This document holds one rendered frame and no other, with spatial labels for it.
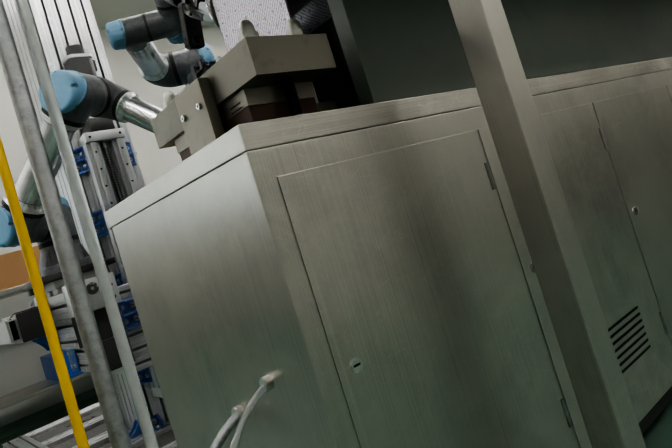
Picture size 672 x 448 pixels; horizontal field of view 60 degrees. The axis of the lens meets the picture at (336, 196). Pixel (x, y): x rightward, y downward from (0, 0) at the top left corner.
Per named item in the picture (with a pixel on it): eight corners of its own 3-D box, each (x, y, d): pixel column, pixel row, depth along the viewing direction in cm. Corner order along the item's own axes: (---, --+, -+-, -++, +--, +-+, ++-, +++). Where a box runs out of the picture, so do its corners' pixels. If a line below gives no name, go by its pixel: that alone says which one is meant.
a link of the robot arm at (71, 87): (43, 250, 172) (118, 87, 161) (1, 258, 158) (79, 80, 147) (15, 229, 175) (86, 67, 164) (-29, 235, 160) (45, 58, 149)
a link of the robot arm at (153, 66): (140, 66, 199) (98, 11, 151) (171, 58, 201) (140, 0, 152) (149, 98, 199) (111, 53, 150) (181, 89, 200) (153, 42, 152)
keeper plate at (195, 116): (201, 155, 103) (184, 97, 104) (227, 139, 96) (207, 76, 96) (189, 158, 102) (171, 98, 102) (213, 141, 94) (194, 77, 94)
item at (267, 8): (246, 106, 126) (221, 26, 126) (306, 64, 108) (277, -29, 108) (244, 107, 125) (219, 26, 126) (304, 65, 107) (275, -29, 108)
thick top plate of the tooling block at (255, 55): (227, 137, 126) (219, 111, 127) (336, 67, 95) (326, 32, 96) (158, 149, 116) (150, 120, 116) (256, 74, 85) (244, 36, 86)
